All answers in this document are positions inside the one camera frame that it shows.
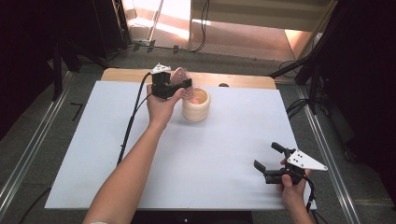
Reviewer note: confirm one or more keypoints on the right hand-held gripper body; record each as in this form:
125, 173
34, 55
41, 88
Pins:
303, 161

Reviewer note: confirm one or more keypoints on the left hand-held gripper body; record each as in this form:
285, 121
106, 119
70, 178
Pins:
162, 87

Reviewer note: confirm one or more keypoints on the cream ridged cup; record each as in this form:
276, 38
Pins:
196, 110

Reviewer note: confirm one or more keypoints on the person's left hand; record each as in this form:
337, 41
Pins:
160, 110

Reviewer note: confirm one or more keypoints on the person's right hand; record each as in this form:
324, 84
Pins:
295, 194

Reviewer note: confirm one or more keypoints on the white table mat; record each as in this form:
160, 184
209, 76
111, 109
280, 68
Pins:
218, 149

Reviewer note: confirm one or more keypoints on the metal stand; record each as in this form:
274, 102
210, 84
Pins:
154, 21

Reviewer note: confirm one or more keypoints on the black stand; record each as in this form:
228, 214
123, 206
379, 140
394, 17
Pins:
57, 68
314, 71

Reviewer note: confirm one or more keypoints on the black tape mark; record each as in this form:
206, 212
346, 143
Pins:
77, 110

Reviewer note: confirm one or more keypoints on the aluminium floor rail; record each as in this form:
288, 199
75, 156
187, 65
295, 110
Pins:
31, 149
330, 161

